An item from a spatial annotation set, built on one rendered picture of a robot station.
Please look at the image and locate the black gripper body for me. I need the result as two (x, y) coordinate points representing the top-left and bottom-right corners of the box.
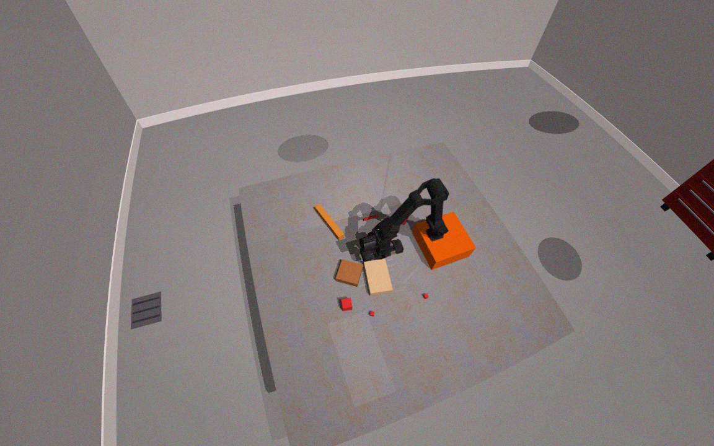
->
(360, 239), (404, 262)

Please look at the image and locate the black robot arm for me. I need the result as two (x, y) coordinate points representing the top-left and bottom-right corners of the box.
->
(359, 178), (449, 252)

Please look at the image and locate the orange rectangular bar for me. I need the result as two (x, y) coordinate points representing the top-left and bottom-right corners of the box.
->
(315, 204), (344, 240)

